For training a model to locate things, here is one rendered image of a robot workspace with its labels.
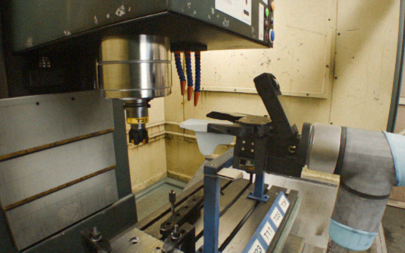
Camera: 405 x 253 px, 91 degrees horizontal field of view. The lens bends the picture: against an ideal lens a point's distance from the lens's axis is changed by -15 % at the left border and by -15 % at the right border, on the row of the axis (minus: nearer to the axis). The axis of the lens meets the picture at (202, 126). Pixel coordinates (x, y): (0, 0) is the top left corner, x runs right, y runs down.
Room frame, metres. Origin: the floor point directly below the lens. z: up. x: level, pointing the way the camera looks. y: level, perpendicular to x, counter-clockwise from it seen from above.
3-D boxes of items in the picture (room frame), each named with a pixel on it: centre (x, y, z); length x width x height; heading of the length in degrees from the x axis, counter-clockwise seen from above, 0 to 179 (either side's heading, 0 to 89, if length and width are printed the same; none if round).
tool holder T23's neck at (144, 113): (0.50, 0.15, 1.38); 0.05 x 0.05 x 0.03
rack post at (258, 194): (0.96, -0.26, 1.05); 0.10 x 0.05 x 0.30; 57
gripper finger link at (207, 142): (0.37, -0.01, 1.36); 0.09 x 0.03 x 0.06; 86
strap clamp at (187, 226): (0.56, 0.07, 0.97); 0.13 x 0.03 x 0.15; 147
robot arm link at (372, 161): (0.29, -0.26, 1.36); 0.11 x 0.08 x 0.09; 62
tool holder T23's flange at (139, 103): (0.50, 0.15, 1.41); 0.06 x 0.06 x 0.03
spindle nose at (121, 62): (0.50, 0.15, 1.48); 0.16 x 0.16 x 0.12
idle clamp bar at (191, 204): (0.76, 0.08, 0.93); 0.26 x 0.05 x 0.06; 152
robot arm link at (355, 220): (0.31, -0.26, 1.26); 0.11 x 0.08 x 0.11; 145
